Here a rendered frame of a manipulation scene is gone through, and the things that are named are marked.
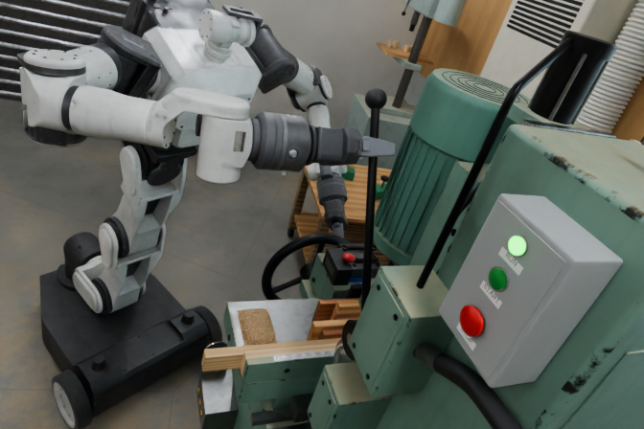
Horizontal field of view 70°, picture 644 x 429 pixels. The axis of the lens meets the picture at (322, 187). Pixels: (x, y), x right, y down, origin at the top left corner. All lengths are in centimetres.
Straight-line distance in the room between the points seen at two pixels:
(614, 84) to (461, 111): 149
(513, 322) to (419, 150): 35
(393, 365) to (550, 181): 29
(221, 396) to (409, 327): 77
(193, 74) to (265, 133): 42
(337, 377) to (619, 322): 42
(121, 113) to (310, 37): 312
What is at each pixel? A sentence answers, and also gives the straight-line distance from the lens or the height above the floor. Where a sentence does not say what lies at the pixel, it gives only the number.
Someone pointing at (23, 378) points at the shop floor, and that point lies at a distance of 210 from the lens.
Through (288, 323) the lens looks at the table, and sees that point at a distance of 105.
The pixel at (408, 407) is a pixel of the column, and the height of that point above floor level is 110.
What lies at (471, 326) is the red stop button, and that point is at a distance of 49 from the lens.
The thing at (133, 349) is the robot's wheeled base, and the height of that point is 19.
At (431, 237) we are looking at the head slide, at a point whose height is 130.
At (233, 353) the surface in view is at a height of 94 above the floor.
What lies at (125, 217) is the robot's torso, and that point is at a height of 72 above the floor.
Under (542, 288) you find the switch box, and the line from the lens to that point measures 43.
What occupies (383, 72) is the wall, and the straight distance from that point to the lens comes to 397.
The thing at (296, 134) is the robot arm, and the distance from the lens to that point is 68.
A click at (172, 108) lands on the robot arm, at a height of 139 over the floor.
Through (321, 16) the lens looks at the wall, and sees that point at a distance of 373.
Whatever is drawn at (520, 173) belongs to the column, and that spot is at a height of 148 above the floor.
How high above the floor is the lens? 165
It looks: 29 degrees down
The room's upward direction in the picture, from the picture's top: 17 degrees clockwise
